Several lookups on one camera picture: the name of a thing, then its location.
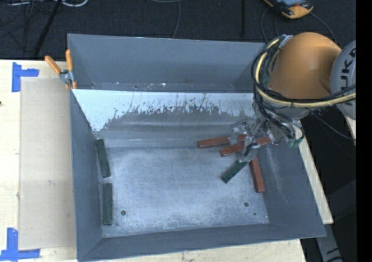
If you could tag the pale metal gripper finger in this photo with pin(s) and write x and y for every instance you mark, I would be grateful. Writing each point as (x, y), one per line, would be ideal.
(240, 130)
(249, 152)

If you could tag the red-brown flat block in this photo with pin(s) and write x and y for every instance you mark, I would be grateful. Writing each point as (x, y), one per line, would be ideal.
(264, 140)
(257, 176)
(213, 142)
(232, 149)

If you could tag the dark green flat block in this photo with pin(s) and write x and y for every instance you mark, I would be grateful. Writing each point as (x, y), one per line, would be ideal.
(103, 157)
(107, 204)
(232, 172)

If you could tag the grey metal bin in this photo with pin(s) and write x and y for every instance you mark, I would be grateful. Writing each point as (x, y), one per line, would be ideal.
(180, 185)

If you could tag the pale wood flat board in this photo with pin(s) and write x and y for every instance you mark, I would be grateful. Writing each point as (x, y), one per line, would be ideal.
(43, 168)

